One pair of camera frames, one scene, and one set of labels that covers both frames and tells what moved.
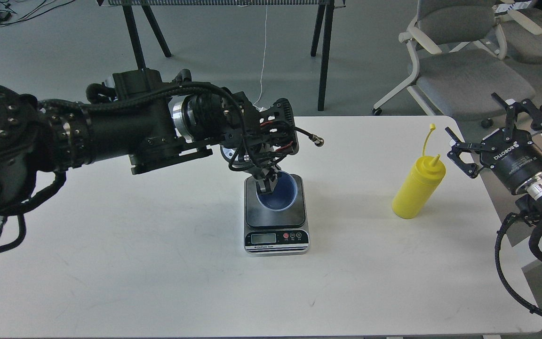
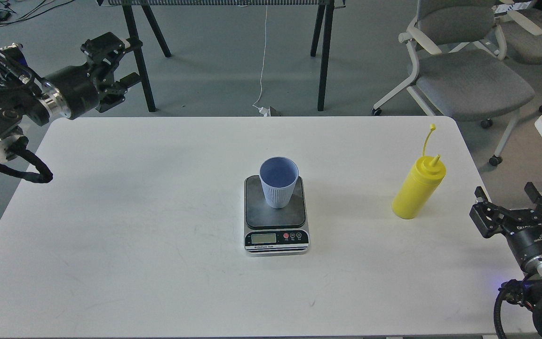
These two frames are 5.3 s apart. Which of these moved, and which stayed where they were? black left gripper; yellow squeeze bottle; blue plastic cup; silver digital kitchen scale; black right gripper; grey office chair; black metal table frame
Moved: blue plastic cup; black left gripper; black right gripper
Stayed: black metal table frame; yellow squeeze bottle; silver digital kitchen scale; grey office chair
